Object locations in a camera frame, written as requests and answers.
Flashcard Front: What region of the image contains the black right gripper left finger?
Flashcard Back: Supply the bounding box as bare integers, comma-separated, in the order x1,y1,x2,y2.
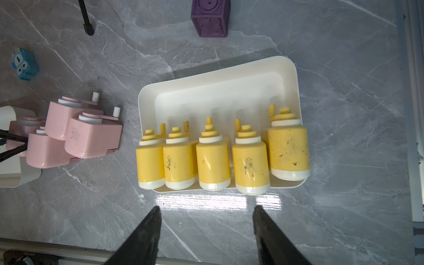
105,206,162,265

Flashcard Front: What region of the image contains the white storage tray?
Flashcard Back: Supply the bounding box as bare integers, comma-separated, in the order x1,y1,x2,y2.
138,56,305,191
1,106,42,188

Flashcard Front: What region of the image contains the pink pencil sharpener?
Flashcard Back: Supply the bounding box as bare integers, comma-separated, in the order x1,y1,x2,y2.
26,127,81,169
65,107,123,159
6,116,45,157
45,92,104,141

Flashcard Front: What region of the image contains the white left storage tray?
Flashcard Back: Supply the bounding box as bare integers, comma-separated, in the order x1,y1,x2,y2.
1,106,42,188

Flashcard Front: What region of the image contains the purple cube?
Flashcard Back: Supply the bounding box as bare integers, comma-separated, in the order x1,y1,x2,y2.
191,0,231,38

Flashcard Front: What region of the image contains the black microphone tripod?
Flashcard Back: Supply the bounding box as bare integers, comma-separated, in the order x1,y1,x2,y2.
78,0,95,36

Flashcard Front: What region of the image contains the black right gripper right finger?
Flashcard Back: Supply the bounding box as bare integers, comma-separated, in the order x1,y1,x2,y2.
252,205,311,265

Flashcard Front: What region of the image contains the white right storage tray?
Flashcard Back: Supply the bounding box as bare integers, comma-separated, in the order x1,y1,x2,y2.
138,56,305,191

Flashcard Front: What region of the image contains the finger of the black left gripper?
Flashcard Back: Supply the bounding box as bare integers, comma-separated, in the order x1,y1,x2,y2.
0,130,28,144
0,144,27,162

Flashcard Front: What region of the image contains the blue owl toy block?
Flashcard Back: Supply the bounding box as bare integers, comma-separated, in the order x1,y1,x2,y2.
12,47,39,81

